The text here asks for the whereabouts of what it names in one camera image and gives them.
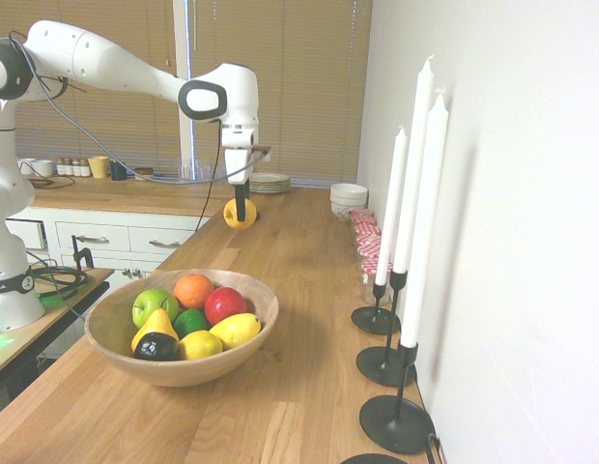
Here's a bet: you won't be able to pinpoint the black table clamp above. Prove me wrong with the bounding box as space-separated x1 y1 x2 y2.
70 234 95 271

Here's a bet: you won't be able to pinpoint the stack of white plates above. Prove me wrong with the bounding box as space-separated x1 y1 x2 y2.
247 171 293 195

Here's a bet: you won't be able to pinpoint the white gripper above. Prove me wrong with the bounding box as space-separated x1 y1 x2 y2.
222 146 255 222

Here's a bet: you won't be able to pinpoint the wide wooden window blind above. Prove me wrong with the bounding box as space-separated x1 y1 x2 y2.
189 0 374 189

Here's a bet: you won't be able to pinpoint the white taper candle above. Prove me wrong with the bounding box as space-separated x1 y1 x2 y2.
391 53 436 276
399 87 450 350
374 125 409 287

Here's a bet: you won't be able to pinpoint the orange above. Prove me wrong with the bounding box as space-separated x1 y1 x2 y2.
173 273 216 311

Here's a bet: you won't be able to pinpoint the long black hanging cable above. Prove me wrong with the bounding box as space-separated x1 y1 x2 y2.
194 119 224 235

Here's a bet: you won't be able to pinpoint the yellow mug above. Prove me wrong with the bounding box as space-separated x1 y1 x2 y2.
87 155 111 180

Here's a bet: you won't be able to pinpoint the green lime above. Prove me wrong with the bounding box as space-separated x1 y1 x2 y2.
173 307 212 340

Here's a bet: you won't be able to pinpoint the yellow lemon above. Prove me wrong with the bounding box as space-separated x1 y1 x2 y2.
208 312 263 352

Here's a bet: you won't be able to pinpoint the stacked white bowls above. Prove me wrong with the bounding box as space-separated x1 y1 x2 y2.
328 183 369 223

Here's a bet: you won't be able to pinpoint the large round yellow fruit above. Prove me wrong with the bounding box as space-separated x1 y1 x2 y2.
222 197 259 231

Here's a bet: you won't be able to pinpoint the black coiled cable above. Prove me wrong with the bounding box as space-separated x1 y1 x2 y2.
25 262 92 304

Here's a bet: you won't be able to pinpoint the clear drinking glasses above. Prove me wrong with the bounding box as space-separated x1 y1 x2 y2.
175 156 224 182

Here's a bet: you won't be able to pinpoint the black round disc base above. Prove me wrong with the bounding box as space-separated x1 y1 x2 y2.
339 452 410 464

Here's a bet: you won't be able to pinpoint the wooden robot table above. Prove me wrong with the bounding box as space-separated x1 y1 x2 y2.
0 267 112 422

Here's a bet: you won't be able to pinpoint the white mug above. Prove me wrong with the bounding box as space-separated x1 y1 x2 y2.
15 157 55 178

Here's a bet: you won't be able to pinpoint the green apple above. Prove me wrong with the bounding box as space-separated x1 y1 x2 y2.
130 288 181 331

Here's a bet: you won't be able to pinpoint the black candle holder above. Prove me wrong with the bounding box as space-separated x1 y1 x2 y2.
355 270 418 389
358 339 437 456
350 280 403 336

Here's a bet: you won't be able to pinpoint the small yellow pear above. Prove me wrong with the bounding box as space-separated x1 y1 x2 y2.
129 307 181 354

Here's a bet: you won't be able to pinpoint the narrow wooden window blind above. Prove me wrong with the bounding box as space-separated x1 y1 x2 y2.
0 0 185 166

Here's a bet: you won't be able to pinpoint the wooden fruit bowl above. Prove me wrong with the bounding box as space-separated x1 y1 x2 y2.
83 268 281 389

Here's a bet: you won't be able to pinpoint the red apple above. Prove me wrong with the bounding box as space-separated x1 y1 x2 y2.
203 286 248 327

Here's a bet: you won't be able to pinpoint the white drawer cabinet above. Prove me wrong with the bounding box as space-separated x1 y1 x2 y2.
4 206 214 294

